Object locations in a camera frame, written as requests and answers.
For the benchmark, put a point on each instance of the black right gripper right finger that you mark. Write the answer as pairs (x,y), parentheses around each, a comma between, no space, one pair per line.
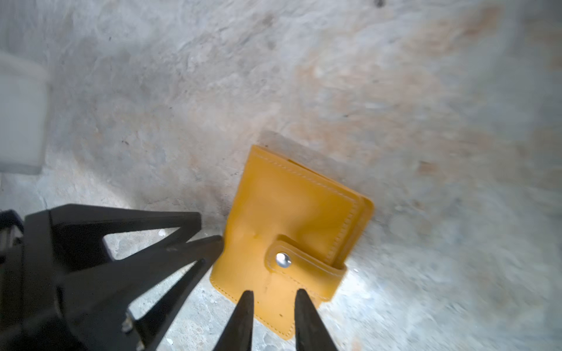
(311,332)

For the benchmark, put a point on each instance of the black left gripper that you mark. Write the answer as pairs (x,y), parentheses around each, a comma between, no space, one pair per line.
(95,301)

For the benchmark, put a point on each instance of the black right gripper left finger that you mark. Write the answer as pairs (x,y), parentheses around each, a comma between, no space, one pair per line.
(238,333)

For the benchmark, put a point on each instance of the yellow leather card holder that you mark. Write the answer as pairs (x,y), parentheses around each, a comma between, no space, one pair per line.
(289,228)

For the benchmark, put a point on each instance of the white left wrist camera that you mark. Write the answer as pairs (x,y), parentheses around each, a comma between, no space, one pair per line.
(25,97)

